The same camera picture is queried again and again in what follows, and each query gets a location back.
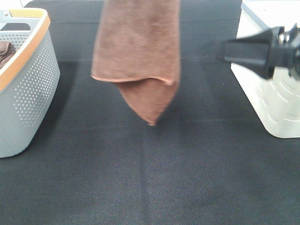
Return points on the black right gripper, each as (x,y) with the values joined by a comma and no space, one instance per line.
(264,51)

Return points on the brown microfibre towel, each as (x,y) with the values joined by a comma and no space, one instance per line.
(137,48)

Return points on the brown towel in basket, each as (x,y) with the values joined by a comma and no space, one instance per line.
(6,52)

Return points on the white storage bin grey rim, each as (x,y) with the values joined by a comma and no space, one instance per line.
(276,101)

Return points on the black fabric table mat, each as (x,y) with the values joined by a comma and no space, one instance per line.
(93,161)

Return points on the grey perforated laundry basket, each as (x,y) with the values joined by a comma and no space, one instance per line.
(28,81)

